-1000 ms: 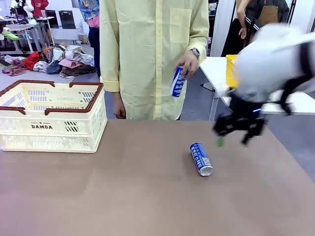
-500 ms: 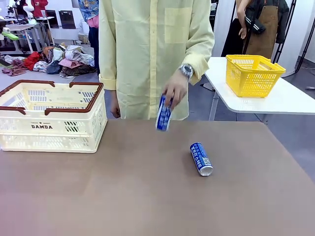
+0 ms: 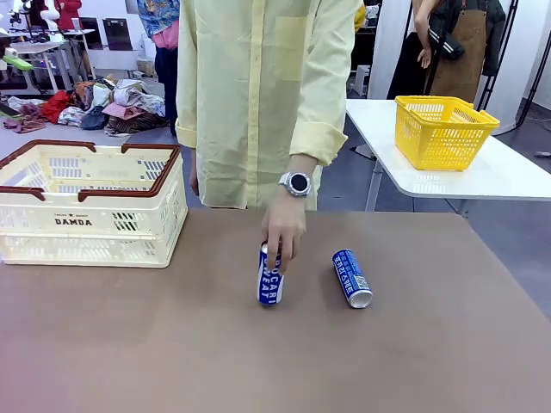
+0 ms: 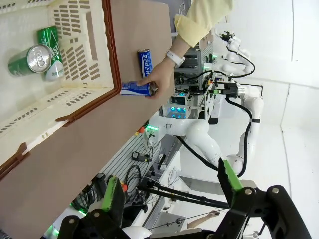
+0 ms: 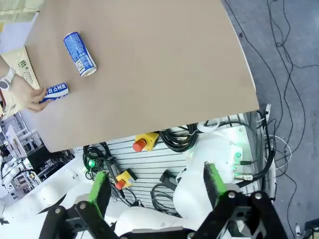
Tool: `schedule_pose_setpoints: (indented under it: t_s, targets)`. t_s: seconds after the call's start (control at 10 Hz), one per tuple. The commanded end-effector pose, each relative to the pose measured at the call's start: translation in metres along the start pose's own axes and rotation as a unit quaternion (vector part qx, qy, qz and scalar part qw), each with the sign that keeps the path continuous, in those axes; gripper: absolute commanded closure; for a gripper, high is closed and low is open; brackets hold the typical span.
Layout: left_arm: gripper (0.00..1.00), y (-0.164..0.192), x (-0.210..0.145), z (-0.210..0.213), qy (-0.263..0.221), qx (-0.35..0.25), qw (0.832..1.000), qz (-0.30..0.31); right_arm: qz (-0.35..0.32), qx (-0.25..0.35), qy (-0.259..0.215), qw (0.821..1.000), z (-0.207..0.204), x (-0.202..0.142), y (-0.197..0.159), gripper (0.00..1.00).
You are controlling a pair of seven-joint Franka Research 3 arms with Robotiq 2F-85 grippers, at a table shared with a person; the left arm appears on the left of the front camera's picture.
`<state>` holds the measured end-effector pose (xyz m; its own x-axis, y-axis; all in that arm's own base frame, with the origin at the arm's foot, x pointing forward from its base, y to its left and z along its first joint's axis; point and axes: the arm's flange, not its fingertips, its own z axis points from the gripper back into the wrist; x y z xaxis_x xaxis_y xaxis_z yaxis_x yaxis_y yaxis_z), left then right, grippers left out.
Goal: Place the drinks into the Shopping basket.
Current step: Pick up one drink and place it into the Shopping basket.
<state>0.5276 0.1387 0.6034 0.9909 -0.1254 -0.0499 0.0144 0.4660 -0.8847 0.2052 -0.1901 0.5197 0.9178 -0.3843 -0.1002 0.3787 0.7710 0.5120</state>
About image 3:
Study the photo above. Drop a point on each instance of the blue can with Korean print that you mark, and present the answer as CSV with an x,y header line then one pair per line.
x,y
351,275

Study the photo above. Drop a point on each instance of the person's left forearm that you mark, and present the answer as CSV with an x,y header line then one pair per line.
x,y
301,165

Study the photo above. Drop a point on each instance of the grey metal workbench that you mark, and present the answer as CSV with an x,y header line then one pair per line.
x,y
39,49

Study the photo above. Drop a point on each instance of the black light stand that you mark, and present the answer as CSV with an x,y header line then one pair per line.
x,y
495,51
536,64

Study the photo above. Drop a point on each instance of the person in red top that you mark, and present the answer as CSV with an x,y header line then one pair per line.
x,y
69,13

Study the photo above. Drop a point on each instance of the cream plastic shopping basket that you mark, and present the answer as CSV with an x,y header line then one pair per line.
x,y
90,249

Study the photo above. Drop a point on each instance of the pile of colourful clothes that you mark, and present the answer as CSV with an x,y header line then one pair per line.
x,y
94,107

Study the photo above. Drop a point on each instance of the person in yellow shirt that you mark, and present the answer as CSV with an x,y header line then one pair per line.
x,y
241,107

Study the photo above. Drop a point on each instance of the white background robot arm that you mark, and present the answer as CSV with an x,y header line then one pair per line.
x,y
49,13

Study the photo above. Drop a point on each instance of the silver wristwatch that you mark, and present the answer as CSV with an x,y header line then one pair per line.
x,y
297,183

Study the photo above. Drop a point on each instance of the person in blue patterned shirt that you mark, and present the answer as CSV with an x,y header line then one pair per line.
x,y
165,17

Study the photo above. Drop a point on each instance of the white computer box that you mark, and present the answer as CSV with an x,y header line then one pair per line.
x,y
362,79

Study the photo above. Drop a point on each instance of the blue Pocari Sweat can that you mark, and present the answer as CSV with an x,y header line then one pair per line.
x,y
270,288

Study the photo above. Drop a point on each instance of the black monitor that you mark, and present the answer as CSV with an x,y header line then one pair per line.
x,y
90,32
117,34

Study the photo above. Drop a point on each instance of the person's right hand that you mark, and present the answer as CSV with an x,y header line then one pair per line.
x,y
193,180

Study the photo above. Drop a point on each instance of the yellow plastic basket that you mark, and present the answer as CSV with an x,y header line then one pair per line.
x,y
435,146

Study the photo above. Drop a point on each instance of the grey table leg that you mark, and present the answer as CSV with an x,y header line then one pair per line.
x,y
373,189

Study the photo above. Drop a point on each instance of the white side table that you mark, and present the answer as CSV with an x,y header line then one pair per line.
x,y
495,180

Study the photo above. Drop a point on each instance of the person in brown apron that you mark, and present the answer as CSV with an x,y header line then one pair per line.
x,y
460,43

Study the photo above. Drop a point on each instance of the person's left hand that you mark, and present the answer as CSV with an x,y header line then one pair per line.
x,y
286,223

